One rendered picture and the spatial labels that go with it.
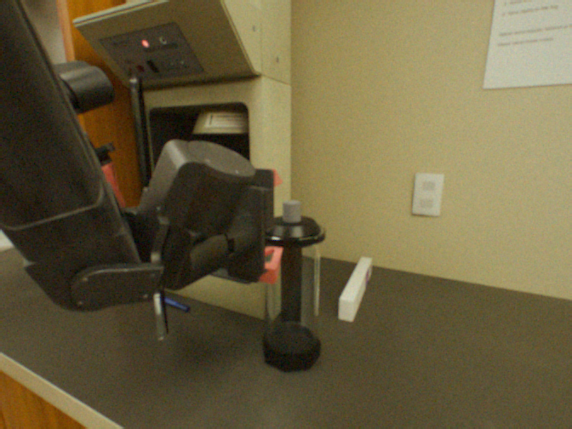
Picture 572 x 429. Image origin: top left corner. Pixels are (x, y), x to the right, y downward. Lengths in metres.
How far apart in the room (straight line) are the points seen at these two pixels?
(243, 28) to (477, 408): 0.65
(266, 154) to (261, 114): 0.07
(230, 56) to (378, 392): 0.57
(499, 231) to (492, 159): 0.19
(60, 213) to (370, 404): 0.45
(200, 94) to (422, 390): 0.63
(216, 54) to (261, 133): 0.14
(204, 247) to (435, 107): 0.76
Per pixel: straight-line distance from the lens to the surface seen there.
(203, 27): 0.56
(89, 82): 0.58
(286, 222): 0.47
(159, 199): 0.25
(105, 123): 0.80
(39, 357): 0.72
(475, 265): 0.98
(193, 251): 0.27
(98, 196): 0.22
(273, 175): 0.35
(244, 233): 0.32
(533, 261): 0.99
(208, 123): 0.67
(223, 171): 0.23
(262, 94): 0.58
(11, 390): 0.93
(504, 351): 0.71
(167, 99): 0.72
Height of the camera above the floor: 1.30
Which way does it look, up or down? 14 degrees down
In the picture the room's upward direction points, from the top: straight up
